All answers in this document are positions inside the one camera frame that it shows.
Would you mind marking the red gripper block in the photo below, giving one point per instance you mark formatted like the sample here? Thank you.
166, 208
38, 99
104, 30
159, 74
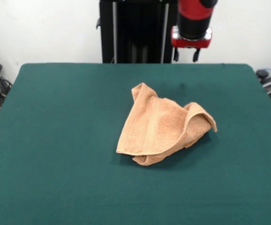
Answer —
191, 43

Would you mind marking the tan terry towel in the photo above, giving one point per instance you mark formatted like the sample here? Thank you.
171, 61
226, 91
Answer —
154, 126

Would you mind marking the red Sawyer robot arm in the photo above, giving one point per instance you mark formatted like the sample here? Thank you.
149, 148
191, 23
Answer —
194, 21

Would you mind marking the dark green table cloth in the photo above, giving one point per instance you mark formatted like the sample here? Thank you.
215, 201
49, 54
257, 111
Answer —
55, 140

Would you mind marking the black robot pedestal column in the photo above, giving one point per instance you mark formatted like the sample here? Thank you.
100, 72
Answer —
137, 30

